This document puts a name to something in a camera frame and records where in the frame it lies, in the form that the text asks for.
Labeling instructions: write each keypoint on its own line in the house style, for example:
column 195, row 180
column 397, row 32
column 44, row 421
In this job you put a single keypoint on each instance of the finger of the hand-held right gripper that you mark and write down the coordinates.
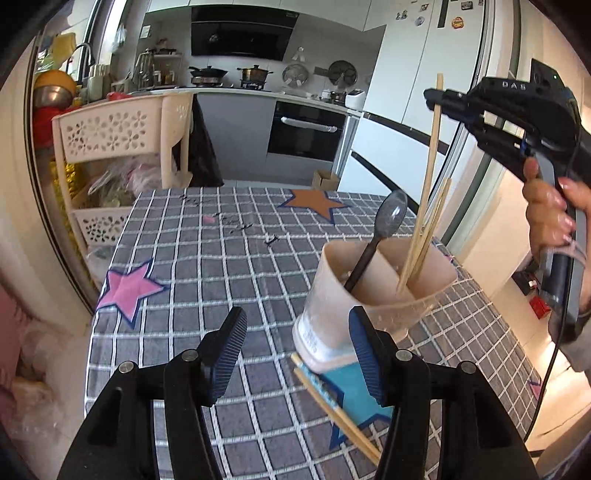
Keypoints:
column 455, row 98
column 494, row 131

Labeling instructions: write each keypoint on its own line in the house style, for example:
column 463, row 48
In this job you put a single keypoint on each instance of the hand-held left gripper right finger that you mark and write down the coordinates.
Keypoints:
column 367, row 355

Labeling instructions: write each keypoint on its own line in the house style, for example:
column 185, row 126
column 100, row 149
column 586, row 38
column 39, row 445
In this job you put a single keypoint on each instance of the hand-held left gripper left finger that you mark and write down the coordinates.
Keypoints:
column 228, row 355

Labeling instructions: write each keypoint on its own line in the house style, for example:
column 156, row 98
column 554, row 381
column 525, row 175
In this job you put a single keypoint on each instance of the beige plastic utensil holder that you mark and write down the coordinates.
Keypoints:
column 332, row 314

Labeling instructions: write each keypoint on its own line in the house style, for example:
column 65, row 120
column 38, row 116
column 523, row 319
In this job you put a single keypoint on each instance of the blue patterned wooden chopstick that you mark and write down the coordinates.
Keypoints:
column 330, row 410
column 346, row 412

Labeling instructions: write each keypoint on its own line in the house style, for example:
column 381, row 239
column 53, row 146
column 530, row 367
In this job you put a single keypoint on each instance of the dark translucent plastic spoon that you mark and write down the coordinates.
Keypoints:
column 391, row 217

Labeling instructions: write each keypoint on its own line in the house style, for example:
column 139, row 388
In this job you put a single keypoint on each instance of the person's right forearm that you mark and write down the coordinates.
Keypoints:
column 579, row 350

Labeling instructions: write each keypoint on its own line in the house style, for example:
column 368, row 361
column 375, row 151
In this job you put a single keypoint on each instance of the person's right hand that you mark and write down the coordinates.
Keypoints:
column 545, row 212

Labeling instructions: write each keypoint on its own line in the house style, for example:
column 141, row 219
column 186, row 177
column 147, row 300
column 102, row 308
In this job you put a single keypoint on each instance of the white refrigerator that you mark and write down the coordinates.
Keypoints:
column 406, row 69

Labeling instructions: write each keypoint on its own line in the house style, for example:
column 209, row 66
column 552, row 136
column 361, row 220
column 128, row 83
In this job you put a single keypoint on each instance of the yellow round fridge magnet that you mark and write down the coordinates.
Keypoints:
column 457, row 22

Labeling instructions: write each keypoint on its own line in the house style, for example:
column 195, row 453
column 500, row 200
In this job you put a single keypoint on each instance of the grey checked star tablecloth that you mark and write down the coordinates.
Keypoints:
column 231, row 277

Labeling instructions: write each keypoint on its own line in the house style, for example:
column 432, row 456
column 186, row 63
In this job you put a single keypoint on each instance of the white kitchen appliance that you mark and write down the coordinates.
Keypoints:
column 355, row 99

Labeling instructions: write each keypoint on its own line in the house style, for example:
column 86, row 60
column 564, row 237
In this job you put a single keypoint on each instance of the black round pan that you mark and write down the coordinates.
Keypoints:
column 342, row 73

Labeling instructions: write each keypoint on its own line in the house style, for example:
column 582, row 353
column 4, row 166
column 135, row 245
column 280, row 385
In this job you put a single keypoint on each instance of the cardboard box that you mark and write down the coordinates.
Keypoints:
column 325, row 180

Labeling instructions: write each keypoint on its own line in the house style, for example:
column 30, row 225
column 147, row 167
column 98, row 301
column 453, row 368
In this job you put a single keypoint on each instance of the black built-in oven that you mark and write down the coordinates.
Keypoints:
column 300, row 138

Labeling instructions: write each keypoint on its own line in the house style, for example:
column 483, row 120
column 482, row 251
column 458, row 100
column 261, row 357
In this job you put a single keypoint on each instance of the round metal steamer rack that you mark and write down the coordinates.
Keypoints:
column 295, row 75

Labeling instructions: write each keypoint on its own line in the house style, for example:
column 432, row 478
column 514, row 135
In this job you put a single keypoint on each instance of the red box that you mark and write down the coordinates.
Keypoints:
column 538, row 307

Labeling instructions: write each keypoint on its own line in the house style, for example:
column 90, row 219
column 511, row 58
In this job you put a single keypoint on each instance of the clear plastic bag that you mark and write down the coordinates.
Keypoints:
column 46, row 369

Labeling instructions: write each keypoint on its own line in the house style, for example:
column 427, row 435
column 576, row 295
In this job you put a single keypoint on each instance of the steel cooking pot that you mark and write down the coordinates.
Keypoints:
column 255, row 74

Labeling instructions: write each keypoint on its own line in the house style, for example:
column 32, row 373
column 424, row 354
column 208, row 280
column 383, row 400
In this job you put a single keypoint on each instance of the plastic bags bundle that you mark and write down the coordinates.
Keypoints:
column 124, row 182

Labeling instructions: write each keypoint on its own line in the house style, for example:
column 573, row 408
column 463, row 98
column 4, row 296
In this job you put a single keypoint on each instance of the black hanging cloth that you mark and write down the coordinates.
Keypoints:
column 203, row 147

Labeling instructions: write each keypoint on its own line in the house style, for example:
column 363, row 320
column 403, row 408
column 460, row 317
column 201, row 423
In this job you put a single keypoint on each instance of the grey kitchen counter cabinets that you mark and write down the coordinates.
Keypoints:
column 235, row 134

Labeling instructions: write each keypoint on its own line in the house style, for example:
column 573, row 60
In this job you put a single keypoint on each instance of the black range hood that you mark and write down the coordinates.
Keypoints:
column 240, row 37

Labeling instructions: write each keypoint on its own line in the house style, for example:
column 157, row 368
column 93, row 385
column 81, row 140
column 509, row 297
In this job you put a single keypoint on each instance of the gold foil bag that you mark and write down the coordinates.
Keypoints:
column 69, row 184

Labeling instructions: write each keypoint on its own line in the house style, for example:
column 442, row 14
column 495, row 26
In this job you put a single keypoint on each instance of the black wok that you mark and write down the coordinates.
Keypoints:
column 208, row 73

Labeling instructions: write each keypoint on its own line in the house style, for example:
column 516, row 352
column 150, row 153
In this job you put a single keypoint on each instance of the beige perforated storage trolley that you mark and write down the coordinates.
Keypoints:
column 111, row 131

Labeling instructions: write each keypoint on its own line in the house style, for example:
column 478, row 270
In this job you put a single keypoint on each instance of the white spice rack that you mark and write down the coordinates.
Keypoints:
column 168, row 69

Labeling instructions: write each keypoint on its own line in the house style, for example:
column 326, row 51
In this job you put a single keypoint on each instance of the red plastic container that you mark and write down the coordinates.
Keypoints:
column 46, row 124

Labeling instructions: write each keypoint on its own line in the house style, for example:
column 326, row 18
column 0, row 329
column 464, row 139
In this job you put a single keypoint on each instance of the glass kettle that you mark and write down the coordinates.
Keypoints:
column 145, row 69

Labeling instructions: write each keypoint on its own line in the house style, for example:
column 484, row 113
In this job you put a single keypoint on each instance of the steel basin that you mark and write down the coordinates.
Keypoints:
column 53, row 96

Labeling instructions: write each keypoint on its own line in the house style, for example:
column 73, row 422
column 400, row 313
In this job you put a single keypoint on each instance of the yellow basin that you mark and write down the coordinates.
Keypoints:
column 54, row 78

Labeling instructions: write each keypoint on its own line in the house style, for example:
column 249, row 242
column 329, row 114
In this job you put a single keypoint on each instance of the steel kitchen faucet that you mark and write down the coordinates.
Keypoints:
column 83, row 45

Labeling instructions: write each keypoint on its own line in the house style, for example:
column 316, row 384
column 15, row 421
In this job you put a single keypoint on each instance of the yellow hanging bag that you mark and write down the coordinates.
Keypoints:
column 62, row 44

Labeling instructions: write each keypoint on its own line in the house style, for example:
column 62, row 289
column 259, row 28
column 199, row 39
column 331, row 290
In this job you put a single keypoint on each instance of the white sliding door frame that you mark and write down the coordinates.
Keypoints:
column 508, row 37

